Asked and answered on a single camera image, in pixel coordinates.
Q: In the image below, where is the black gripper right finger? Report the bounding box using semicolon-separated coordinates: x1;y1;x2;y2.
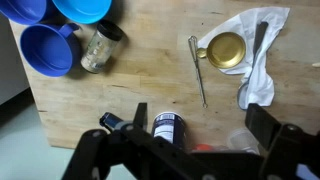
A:
245;103;281;150

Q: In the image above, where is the dark blue marker pen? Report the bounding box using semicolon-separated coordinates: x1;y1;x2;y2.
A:
99;112;131;132

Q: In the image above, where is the blue measuring cup with handle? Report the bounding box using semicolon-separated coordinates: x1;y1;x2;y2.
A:
20;23;81;77

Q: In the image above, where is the light blue measuring cup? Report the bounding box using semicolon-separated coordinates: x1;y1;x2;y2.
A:
52;0;112;24

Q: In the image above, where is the clear plastic container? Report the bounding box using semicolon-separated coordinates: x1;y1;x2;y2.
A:
227;128;259;155

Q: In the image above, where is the glass spice jar black lid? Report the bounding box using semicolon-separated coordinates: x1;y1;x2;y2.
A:
81;19;124;73

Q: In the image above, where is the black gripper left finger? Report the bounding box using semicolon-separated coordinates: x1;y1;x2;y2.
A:
133;103;148;130

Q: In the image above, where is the white cloth napkin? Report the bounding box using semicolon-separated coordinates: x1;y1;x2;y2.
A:
198;7;290;109

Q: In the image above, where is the navy white canister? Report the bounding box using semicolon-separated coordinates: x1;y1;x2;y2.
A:
152;112;186;149

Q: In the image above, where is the black handled spoon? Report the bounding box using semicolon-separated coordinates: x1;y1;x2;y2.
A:
237;21;268;110

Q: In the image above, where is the orange plastic lid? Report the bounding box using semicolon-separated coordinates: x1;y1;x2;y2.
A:
192;144;214;152

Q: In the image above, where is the dark blue measuring cup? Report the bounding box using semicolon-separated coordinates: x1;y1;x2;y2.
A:
0;0;49;25

